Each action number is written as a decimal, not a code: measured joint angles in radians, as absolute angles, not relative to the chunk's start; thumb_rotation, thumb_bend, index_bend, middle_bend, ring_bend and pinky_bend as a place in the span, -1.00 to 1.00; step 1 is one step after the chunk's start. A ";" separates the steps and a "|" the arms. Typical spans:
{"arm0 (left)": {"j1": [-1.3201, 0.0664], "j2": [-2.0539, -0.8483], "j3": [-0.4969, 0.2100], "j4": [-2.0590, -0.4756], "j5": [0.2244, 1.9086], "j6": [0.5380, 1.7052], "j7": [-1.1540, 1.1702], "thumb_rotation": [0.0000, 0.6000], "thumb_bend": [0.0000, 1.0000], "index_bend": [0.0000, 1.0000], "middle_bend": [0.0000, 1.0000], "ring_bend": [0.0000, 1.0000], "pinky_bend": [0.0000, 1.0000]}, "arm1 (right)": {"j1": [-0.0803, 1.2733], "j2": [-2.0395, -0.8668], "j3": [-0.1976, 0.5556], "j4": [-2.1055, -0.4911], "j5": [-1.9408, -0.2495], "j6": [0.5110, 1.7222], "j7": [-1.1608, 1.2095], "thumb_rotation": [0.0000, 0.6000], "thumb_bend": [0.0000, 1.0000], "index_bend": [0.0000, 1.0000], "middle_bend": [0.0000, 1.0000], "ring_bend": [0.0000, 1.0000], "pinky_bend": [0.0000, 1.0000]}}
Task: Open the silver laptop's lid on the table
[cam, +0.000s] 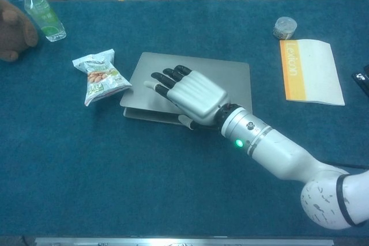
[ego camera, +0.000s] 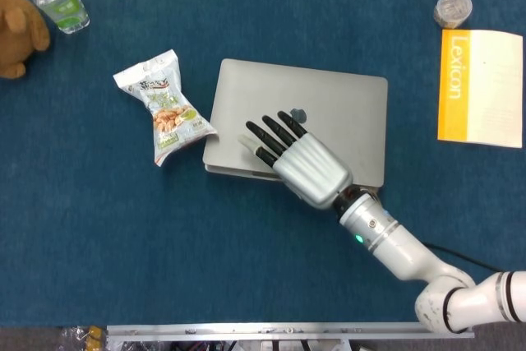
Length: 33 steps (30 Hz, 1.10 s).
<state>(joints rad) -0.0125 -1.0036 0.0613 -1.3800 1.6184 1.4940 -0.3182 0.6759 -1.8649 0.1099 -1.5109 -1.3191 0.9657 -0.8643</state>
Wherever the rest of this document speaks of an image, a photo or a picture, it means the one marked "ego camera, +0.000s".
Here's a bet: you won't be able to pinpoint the yellow white Lexicon booklet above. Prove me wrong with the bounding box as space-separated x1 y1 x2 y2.
436 28 524 149

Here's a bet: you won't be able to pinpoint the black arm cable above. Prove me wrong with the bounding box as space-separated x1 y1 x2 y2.
422 242 501 274

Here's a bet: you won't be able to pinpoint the silver Apple laptop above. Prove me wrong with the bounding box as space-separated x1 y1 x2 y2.
201 58 389 190

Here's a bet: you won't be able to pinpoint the brown plush toy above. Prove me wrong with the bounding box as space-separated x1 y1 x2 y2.
0 0 52 80

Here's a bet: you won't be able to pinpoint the white peanut snack bag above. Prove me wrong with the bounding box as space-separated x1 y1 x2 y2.
113 49 219 169

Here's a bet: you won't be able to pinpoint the blue felt table cloth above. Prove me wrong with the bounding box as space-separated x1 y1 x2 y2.
0 0 526 327

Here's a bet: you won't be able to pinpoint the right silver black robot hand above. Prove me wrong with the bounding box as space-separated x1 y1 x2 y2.
238 110 354 209

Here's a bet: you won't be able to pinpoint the aluminium profile rail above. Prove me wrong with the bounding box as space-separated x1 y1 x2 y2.
105 321 476 344

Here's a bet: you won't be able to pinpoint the clear plastic bag yellow parts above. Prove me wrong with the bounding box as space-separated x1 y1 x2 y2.
57 325 108 351

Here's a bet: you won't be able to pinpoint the clear lidded plastic jar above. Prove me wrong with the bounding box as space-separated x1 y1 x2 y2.
432 0 473 30

